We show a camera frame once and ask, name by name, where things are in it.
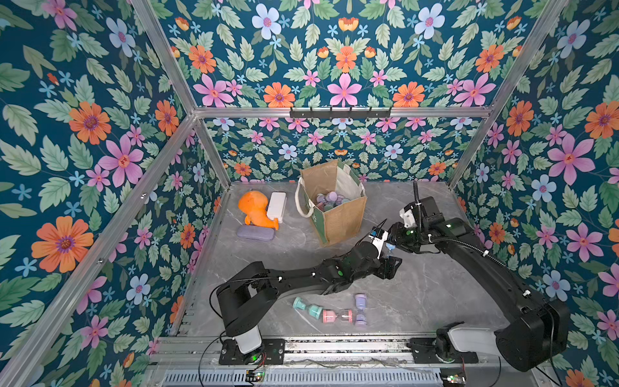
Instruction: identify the purple hourglass front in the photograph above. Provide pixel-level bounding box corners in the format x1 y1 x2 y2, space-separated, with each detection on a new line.
355 293 367 327

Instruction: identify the purple hourglass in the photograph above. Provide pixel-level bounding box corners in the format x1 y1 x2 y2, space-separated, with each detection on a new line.
326 191 339 203
355 293 367 327

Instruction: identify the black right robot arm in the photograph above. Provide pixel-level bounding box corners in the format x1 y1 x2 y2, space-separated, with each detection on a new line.
388 198 571 372

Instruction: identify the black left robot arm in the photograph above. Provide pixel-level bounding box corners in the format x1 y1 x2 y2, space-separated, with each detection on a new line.
215 242 402 358

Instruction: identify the pink hourglass front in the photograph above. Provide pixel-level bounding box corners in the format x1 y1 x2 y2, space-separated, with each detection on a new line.
322 309 354 324

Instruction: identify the teal hourglass front left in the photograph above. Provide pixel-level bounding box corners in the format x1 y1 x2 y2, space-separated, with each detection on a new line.
293 297 324 320

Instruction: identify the white rectangular box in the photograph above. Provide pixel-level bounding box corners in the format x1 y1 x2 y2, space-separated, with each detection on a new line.
267 192 287 223

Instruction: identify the orange plush toy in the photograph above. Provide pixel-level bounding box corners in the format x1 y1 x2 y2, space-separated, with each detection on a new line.
238 190 279 230

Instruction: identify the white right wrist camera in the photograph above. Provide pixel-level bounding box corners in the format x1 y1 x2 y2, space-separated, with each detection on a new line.
399 204 418 230

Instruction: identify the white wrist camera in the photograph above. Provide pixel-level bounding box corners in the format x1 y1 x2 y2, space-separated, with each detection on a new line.
399 204 418 230
369 227 388 251

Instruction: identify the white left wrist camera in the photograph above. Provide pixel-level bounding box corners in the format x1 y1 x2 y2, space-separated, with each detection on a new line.
369 227 388 251

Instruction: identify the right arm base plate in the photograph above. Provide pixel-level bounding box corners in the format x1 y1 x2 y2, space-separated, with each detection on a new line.
406 322 479 364

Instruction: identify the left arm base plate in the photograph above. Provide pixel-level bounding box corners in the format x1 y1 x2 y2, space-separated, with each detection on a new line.
219 339 286 366

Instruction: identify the black hook rail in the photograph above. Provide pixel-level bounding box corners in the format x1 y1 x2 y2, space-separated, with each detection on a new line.
289 107 392 120

